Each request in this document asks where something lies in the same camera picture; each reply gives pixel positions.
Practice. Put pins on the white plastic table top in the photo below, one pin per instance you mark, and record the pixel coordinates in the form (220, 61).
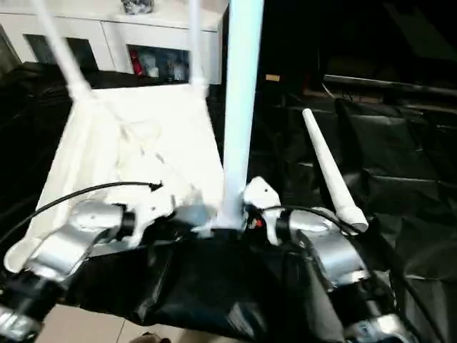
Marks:
(143, 143)

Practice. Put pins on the white plastic table leg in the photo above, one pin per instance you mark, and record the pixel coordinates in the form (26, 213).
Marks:
(196, 53)
(71, 68)
(330, 168)
(239, 107)

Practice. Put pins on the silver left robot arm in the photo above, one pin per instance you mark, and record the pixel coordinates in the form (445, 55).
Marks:
(93, 218)

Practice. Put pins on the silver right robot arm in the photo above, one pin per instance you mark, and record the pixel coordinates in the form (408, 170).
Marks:
(332, 246)

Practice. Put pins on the black plastic mat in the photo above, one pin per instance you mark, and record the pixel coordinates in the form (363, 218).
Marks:
(232, 286)

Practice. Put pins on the small beige label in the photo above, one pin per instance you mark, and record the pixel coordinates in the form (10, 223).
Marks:
(272, 78)

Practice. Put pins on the red carton behind glass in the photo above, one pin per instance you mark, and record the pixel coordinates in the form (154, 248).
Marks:
(136, 66)

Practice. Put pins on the white glass-door cabinet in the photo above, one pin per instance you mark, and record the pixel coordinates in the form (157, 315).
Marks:
(153, 30)

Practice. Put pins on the grey object on cabinet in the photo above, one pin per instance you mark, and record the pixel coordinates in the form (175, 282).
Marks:
(137, 6)

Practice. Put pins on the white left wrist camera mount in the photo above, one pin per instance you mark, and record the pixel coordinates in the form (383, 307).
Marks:
(153, 209)

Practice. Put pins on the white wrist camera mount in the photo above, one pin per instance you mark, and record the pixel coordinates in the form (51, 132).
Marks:
(153, 209)
(260, 193)

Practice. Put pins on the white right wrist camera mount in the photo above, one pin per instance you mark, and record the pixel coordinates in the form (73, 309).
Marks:
(260, 193)

